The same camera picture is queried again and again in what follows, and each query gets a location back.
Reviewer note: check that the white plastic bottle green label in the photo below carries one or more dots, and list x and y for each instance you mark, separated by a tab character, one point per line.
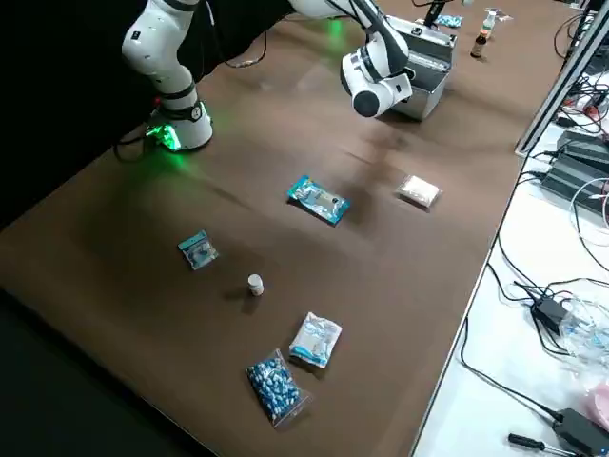
489	21

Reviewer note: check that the white blue surgical packet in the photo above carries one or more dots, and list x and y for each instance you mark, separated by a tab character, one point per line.
315	339

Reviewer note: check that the blue white capsule bag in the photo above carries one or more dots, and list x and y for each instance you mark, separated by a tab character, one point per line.
448	21
276	388

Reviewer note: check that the small white pill bottle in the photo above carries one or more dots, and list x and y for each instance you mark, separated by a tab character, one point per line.
255	284

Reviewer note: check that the aluminium profile post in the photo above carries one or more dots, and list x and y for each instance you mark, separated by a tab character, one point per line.
556	90

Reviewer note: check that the white gauze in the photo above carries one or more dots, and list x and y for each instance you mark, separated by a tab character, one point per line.
418	191

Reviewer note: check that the large black power adapter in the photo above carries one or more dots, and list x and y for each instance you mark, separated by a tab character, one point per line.
580	428

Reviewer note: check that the small black power adapter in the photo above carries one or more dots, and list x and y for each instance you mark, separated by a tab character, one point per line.
549	311

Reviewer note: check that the clear plastic bag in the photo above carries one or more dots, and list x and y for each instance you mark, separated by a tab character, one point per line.
587	333

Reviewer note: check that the blue cotton swab packet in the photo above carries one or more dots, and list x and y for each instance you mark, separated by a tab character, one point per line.
319	200

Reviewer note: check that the silver aluminium medicine case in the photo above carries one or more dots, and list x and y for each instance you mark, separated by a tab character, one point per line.
428	95

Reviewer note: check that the clear pack of brown vials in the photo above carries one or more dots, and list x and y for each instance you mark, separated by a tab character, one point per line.
502	13

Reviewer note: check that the pink soft object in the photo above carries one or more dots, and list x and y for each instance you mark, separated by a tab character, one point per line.
598	400

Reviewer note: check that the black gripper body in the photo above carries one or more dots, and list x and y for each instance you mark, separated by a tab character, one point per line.
437	7

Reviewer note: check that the brown bottle with orange cap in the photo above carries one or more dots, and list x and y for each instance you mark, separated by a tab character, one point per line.
479	44

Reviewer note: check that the small teal plaster packet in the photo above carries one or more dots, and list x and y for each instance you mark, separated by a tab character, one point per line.
198	250

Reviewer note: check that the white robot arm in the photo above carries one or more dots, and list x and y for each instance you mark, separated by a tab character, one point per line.
157	52

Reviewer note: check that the black power box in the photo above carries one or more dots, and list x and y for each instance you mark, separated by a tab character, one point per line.
571	185
587	145

